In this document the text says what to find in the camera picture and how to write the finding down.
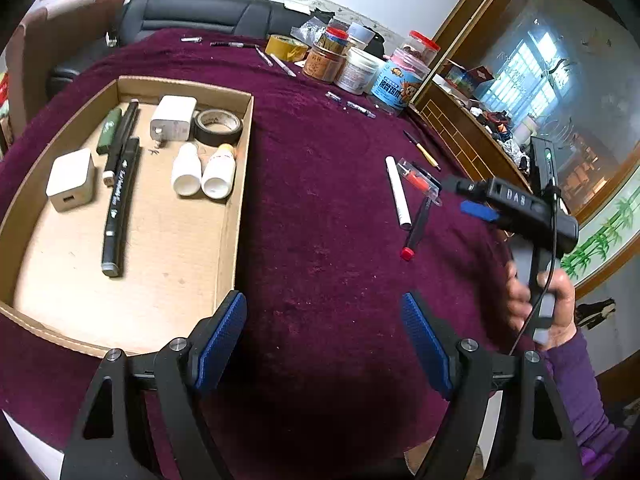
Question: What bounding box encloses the red candle clear package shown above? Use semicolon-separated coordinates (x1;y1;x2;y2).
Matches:
396;158;442;206

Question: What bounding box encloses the white paint marker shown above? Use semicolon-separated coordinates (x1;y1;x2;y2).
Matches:
385;156;412;231

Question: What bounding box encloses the black marker red tip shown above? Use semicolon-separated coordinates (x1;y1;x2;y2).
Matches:
400;197;432;261

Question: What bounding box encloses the black twin marker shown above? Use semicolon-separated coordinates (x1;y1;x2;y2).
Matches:
101;136;140;278

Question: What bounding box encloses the small white cube charger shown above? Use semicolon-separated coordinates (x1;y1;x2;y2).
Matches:
46;148;96;212

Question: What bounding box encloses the white bottle orange cap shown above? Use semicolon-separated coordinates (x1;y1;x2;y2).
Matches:
201;143;236;200

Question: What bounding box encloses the black electrical tape roll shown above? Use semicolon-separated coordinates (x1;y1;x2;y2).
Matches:
193;108;243;148

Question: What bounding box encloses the white dropper bottle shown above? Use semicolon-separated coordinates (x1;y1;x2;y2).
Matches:
171;142;202;197

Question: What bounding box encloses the thin black pen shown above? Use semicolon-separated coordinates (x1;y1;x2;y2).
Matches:
102;99;139;188

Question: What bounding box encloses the green lighter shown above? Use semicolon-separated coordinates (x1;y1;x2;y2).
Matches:
96;106;122;155

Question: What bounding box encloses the large white power adapter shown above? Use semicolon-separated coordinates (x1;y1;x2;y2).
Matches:
150;96;198;148

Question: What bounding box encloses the purple sleeve right forearm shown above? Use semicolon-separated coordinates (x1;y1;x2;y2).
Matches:
542;332;629;478

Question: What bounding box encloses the person's right hand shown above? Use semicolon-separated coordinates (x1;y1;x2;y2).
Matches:
506;235;577;354

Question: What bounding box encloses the yellow black pen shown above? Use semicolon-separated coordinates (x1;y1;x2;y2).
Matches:
402;130;442;172

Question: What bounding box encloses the wooden side cabinet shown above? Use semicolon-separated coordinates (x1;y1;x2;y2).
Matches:
409;82;530;192

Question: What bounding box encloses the maroon velvet tablecloth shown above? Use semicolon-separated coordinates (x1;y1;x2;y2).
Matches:
1;29;516;479

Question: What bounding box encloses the blue patterned pen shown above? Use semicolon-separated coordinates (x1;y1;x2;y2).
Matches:
346;101;376;119

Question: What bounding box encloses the blue label snack jar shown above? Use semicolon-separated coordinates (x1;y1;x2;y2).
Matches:
370;48;430;115

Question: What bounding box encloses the red lid clear jar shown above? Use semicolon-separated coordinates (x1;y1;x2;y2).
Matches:
401;29;440;65

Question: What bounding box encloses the white plastic tub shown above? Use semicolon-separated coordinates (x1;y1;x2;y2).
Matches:
334;48;385;96

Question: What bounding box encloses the small silver battery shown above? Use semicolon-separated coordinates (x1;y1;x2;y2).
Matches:
326;91;342;103

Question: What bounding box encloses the brown label plastic jar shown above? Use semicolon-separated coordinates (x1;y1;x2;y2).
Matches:
303;46;345;84

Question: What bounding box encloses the brown cardboard tray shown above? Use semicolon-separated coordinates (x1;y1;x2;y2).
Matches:
1;76;254;356

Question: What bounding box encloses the white craft knife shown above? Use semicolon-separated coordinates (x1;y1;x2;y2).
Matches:
269;53;297;78

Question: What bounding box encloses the yellow packing tape roll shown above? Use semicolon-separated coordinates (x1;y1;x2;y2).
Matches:
265;34;309;63

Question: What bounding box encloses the thin silver scalpel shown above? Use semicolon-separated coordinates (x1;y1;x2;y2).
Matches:
254;46;273;67

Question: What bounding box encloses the black silver pen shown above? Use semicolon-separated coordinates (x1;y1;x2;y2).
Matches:
209;41;257;49

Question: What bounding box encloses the black leather sofa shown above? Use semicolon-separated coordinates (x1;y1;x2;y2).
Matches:
46;0;309;98

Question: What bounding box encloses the maroon armchair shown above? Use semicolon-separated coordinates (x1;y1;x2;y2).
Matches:
6;0;125;138

